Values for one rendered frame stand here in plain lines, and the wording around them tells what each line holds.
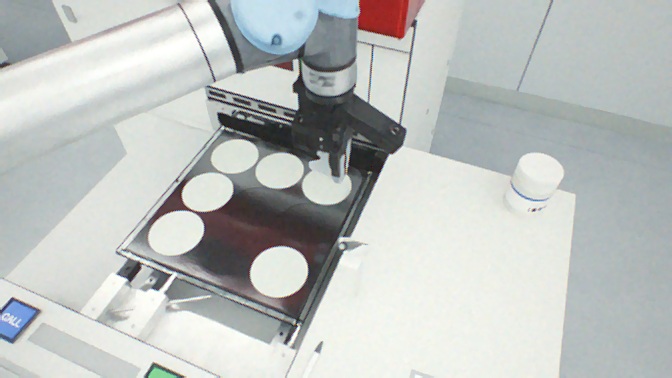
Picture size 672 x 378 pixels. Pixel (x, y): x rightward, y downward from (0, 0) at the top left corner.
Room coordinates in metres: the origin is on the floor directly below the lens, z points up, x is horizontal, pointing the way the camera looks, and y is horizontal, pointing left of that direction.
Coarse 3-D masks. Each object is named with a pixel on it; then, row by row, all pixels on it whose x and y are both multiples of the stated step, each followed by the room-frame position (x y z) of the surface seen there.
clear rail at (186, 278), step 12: (120, 252) 0.45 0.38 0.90; (132, 252) 0.45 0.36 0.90; (144, 264) 0.43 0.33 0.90; (156, 264) 0.42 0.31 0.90; (180, 276) 0.40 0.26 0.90; (192, 276) 0.40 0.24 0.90; (204, 288) 0.38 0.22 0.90; (216, 288) 0.38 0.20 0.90; (240, 300) 0.35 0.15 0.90; (252, 300) 0.36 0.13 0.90; (264, 312) 0.33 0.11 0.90; (276, 312) 0.33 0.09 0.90
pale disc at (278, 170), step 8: (264, 160) 0.68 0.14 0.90; (272, 160) 0.68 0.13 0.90; (280, 160) 0.68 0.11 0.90; (288, 160) 0.68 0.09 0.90; (296, 160) 0.68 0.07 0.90; (264, 168) 0.66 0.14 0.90; (272, 168) 0.66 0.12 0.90; (280, 168) 0.66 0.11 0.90; (288, 168) 0.66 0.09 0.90; (296, 168) 0.66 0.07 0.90; (264, 176) 0.64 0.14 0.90; (272, 176) 0.64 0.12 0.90; (280, 176) 0.64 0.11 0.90; (288, 176) 0.63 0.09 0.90; (296, 176) 0.64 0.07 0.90; (264, 184) 0.61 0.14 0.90; (272, 184) 0.61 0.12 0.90; (280, 184) 0.61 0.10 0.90; (288, 184) 0.61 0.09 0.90
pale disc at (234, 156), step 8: (224, 144) 0.73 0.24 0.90; (232, 144) 0.73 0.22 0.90; (240, 144) 0.73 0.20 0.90; (248, 144) 0.73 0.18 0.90; (216, 152) 0.70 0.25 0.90; (224, 152) 0.70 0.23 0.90; (232, 152) 0.70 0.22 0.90; (240, 152) 0.70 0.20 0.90; (248, 152) 0.70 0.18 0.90; (256, 152) 0.70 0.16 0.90; (216, 160) 0.68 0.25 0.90; (224, 160) 0.68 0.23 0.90; (232, 160) 0.68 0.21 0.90; (240, 160) 0.68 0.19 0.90; (248, 160) 0.68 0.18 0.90; (256, 160) 0.68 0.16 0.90; (224, 168) 0.66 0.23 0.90; (232, 168) 0.66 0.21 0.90; (240, 168) 0.66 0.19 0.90; (248, 168) 0.66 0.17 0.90
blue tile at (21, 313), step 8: (16, 304) 0.32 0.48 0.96; (8, 312) 0.31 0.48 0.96; (16, 312) 0.31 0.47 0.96; (24, 312) 0.31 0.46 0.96; (32, 312) 0.31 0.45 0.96; (0, 320) 0.29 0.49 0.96; (8, 320) 0.29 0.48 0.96; (16, 320) 0.29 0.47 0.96; (24, 320) 0.29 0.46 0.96; (0, 328) 0.28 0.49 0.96; (8, 328) 0.28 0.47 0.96; (16, 328) 0.28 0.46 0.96; (8, 336) 0.27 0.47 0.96
